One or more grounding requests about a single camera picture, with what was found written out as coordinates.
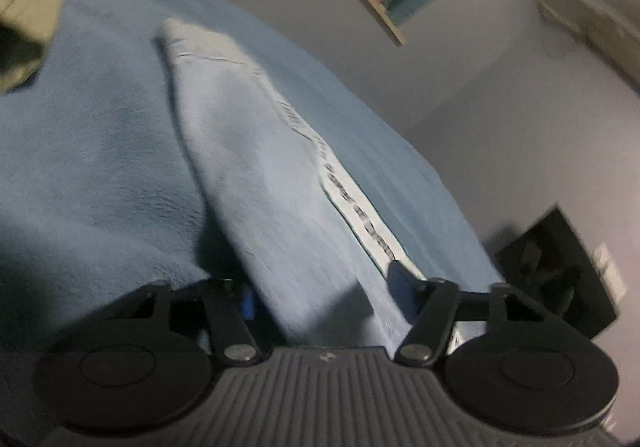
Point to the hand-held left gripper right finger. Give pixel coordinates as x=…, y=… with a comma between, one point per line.
x=400, y=283

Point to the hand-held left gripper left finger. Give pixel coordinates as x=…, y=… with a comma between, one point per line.
x=246, y=306

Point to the light blue denim jacket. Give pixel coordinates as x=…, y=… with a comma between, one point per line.
x=280, y=187

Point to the black flat screen monitor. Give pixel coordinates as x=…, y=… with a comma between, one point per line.
x=555, y=272

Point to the blue fleece blanket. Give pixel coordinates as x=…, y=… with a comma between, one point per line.
x=95, y=142

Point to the wooden board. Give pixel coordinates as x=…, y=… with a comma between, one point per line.
x=380, y=9

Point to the white wall power strip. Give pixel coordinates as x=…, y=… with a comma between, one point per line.
x=609, y=272

